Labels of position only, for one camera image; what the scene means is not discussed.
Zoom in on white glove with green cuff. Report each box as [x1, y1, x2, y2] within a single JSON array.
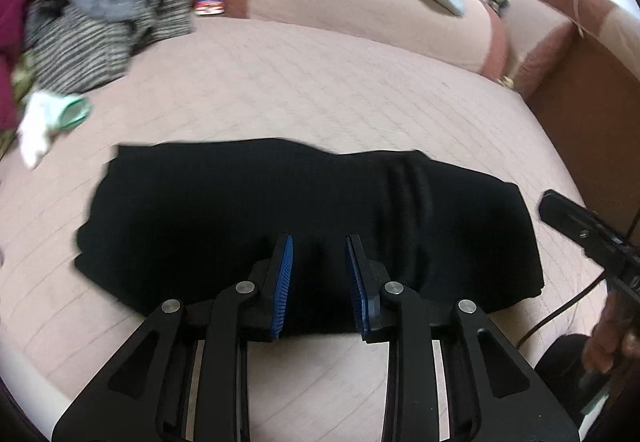
[[17, 91, 94, 169]]

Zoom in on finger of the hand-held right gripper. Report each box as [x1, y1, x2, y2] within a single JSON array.
[[538, 189, 629, 279]]

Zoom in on maroon fleece garment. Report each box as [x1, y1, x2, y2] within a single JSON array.
[[0, 0, 47, 133]]

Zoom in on person's dark clothing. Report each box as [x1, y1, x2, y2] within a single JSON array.
[[534, 333, 640, 435]]

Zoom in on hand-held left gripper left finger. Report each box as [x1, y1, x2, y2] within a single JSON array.
[[51, 234, 295, 442]]

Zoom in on black cable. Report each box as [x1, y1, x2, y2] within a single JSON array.
[[515, 271, 609, 349]]

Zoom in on black pants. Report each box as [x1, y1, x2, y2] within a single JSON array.
[[74, 137, 546, 341]]

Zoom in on green printed cloth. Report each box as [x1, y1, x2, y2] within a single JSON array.
[[0, 57, 38, 155]]

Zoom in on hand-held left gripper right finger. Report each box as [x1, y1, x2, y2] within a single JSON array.
[[346, 234, 582, 442]]

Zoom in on houndstooth garment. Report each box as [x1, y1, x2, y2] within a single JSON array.
[[24, 0, 211, 94]]

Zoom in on pink quilted pillow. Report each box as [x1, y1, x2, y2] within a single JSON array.
[[222, 0, 512, 79]]

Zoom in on pink and brown cushion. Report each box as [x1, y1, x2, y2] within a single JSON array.
[[500, 0, 640, 99]]

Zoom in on person's right hand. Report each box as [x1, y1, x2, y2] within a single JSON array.
[[582, 291, 640, 376]]

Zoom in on brown bed frame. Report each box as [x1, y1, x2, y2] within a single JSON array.
[[525, 19, 640, 245]]

